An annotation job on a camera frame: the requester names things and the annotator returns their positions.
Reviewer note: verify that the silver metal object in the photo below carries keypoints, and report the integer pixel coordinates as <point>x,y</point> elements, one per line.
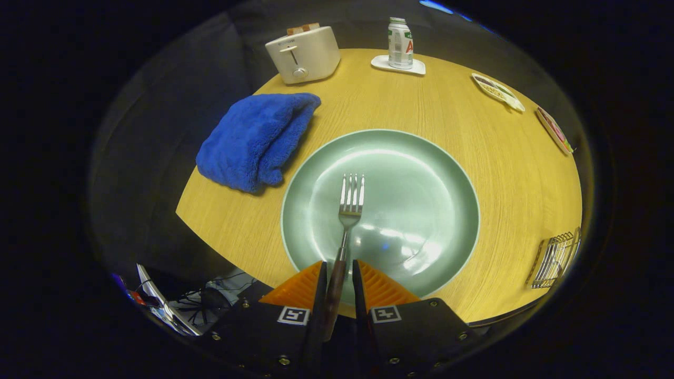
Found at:
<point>163,308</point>

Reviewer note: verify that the white plastic bottle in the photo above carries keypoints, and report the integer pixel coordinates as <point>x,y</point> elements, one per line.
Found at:
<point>400,45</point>

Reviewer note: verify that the brown toast slice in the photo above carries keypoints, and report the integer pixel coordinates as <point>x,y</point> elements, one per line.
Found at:
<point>295,30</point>
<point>310,26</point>

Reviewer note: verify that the white toaster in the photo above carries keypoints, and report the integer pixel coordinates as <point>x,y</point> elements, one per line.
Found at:
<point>310,58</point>

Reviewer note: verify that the white square coaster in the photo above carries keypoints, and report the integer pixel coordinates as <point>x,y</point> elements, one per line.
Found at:
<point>380,63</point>

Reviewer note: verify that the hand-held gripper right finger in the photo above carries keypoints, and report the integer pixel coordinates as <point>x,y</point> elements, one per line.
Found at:
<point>416,331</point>

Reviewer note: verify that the black backdrop cloth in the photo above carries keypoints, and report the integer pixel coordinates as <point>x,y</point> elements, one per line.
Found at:
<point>174,105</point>

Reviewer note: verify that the pale green plate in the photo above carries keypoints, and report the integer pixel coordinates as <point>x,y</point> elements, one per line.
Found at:
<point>416,189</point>

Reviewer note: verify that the white divided bean tray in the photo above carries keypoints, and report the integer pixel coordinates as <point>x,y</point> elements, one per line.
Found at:
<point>497,92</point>

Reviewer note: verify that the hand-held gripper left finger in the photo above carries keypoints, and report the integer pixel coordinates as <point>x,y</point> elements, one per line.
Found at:
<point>263,331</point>

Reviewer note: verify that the white plate of food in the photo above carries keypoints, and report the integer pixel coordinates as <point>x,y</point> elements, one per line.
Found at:
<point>553,130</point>

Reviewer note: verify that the blue towel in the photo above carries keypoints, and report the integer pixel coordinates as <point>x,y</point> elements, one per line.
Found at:
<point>253,139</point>

